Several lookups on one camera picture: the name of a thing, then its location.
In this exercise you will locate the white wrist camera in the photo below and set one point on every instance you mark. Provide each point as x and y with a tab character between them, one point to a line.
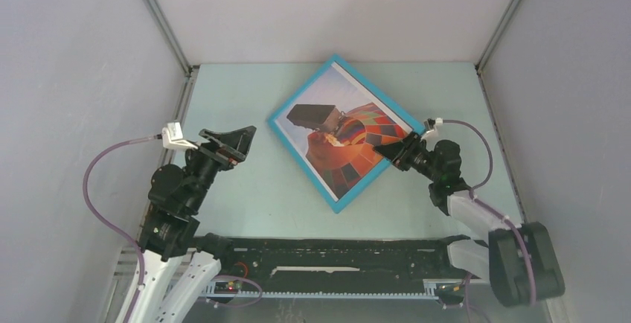
431	128
172	138

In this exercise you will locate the wooden picture frame with glass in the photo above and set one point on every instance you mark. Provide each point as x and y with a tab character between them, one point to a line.
305	163

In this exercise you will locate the right aluminium corner post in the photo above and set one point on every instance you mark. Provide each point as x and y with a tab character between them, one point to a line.
505	20

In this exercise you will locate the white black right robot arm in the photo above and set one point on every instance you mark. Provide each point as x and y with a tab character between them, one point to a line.
503	247

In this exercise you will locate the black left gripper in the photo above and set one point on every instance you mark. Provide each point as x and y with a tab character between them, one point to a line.
234	144

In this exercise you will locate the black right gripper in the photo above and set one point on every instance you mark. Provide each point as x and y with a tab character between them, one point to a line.
399	152

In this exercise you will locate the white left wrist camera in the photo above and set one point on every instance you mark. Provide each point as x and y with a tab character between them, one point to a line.
172	138

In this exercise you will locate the left aluminium corner post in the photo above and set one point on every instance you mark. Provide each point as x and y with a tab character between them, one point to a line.
167	32

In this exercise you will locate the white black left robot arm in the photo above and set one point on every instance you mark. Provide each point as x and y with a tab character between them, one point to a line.
162	242

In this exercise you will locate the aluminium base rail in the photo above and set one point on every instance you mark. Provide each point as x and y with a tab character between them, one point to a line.
230	285

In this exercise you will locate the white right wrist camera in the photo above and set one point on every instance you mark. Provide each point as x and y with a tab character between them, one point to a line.
431	128

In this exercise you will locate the aluminium corner post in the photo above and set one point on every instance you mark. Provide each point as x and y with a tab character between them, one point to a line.
167	32
505	20

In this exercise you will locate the hot air balloon photo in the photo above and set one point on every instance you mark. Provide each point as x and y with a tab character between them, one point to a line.
342	138

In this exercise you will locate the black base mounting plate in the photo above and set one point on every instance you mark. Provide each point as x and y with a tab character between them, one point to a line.
341	267

